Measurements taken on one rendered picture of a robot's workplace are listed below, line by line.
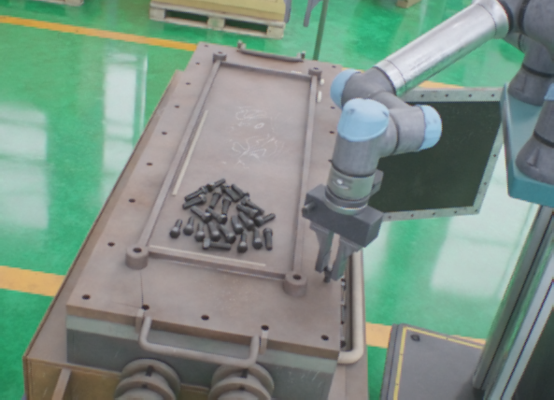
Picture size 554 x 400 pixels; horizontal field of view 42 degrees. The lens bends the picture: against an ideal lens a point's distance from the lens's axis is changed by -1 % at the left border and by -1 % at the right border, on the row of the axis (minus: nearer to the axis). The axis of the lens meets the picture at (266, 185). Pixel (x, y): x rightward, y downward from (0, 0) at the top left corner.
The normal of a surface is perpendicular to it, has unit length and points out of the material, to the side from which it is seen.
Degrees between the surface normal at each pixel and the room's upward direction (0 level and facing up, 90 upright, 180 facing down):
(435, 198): 90
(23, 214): 0
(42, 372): 90
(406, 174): 90
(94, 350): 90
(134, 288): 0
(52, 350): 0
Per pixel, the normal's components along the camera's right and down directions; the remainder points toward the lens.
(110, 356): -0.09, 0.51
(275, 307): 0.14, -0.85
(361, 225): -0.57, 0.36
